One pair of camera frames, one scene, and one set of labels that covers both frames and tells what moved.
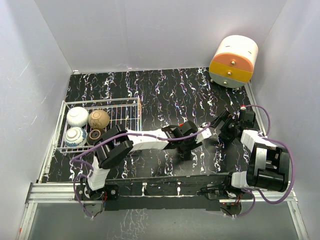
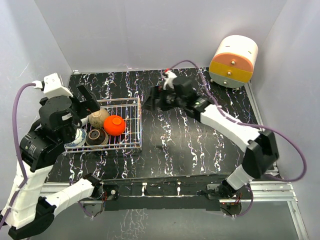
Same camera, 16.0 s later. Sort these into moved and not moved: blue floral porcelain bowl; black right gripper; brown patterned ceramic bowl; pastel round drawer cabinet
Moved: black right gripper
Not moved: blue floral porcelain bowl; pastel round drawer cabinet; brown patterned ceramic bowl
